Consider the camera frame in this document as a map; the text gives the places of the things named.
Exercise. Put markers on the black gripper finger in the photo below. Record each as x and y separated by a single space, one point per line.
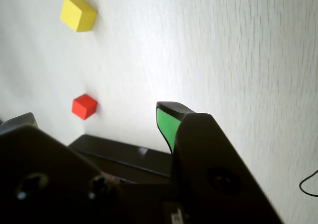
211 171
49 184

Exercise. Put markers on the red cube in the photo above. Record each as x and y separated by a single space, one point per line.
83 107

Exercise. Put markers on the yellow cube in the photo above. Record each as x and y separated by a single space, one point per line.
77 14

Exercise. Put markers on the black cardboard box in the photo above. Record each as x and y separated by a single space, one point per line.
149 178

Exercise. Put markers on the black box lid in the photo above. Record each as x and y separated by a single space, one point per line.
111 147

